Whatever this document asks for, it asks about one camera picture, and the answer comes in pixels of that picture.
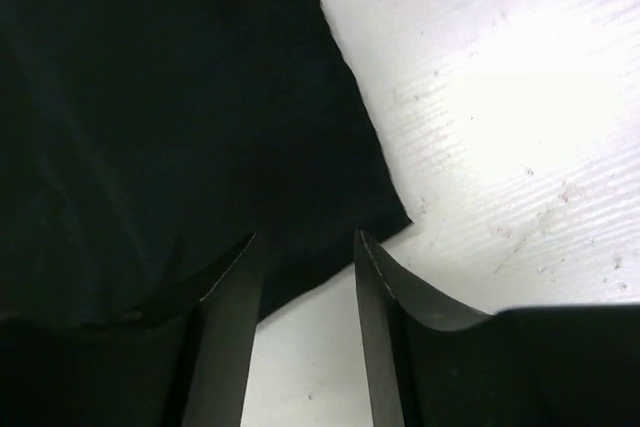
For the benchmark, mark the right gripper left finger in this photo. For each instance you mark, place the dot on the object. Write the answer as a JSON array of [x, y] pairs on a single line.
[[181, 358]]

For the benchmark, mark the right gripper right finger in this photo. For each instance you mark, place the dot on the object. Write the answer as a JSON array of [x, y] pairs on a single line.
[[431, 360]]

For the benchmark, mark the black cloth placemat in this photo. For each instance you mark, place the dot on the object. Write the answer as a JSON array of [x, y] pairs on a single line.
[[142, 139]]

